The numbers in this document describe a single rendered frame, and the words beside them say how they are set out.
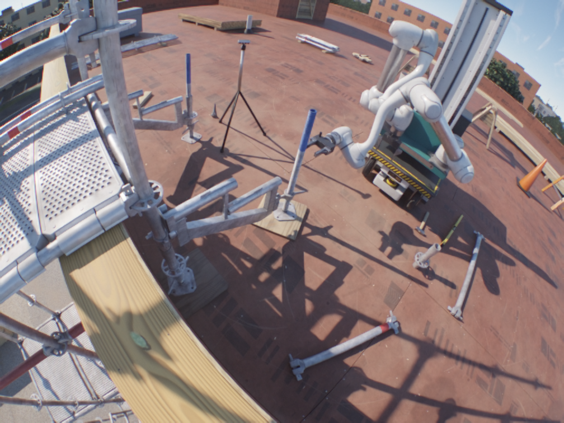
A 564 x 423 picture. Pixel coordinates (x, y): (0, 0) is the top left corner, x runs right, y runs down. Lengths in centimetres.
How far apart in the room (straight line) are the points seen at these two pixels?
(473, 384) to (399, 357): 71
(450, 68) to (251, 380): 231
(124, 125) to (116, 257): 36
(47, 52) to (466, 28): 209
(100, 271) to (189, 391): 40
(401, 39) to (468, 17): 59
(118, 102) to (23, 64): 24
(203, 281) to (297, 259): 57
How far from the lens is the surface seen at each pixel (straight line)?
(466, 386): 198
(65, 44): 55
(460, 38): 204
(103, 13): 55
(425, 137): 210
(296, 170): 138
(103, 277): 75
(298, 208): 171
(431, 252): 174
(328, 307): 145
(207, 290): 138
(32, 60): 55
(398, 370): 159
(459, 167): 175
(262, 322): 135
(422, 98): 137
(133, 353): 66
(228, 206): 112
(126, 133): 65
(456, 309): 196
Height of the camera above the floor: 131
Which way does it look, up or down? 51 degrees down
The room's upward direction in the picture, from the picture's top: 16 degrees clockwise
